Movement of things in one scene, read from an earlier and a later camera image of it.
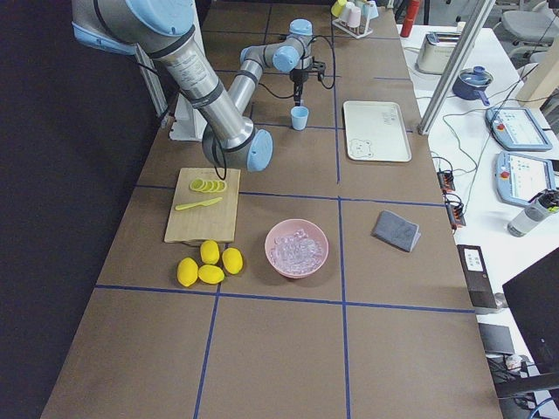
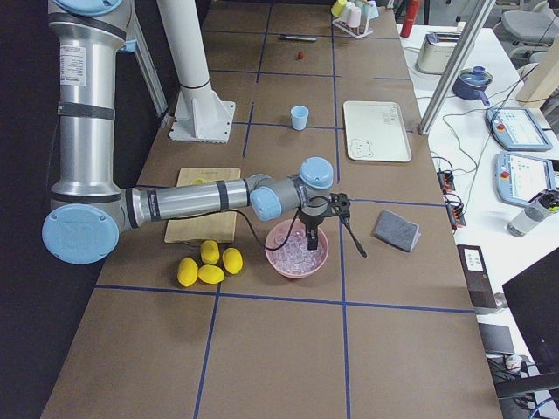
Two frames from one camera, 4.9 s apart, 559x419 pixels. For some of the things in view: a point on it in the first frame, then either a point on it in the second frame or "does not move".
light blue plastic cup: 300,115 does not move
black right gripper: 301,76 to 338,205
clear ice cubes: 297,253 does not move
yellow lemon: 232,260 does not move
